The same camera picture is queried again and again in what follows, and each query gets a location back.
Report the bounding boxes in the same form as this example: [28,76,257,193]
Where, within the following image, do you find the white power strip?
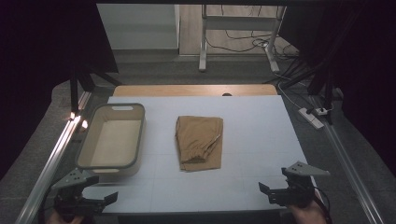
[298,106,325,131]

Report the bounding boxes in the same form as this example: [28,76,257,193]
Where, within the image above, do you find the black metal stand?
[69,61,123,114]
[283,58,334,126]

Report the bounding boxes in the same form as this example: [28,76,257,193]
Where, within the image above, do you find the white power cable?
[276,81,304,110]

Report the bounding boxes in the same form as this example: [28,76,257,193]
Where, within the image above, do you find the person's left hand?
[46,208,85,224]

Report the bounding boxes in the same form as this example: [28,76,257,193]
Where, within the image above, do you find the dark curtain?
[0,0,120,181]
[277,0,396,179]

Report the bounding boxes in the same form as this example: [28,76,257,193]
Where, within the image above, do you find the white metal desk frame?
[198,4,288,75]

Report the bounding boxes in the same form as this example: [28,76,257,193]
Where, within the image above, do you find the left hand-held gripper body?
[50,168,106,222]

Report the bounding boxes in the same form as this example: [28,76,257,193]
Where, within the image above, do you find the beige storage basket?
[75,103,147,182]

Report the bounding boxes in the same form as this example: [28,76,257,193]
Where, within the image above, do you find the aluminium rail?
[14,91,92,224]
[310,95,387,224]

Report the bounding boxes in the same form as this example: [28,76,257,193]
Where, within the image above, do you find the white cabinet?
[96,3,181,51]

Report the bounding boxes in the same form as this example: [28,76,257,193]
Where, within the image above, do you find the wooden table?
[112,84,278,97]

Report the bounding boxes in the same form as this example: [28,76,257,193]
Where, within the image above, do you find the brown pants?
[175,115,224,173]

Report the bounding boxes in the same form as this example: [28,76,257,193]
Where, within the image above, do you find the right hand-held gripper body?
[269,161,332,208]

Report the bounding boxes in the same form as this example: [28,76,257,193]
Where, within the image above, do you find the person's right hand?
[287,200,328,224]

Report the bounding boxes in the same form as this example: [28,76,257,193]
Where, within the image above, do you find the black floor cables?
[205,4,301,61]

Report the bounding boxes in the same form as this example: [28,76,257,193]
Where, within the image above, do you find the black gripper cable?
[313,186,333,224]

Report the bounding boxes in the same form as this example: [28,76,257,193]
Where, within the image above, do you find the white table mat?
[82,94,325,215]

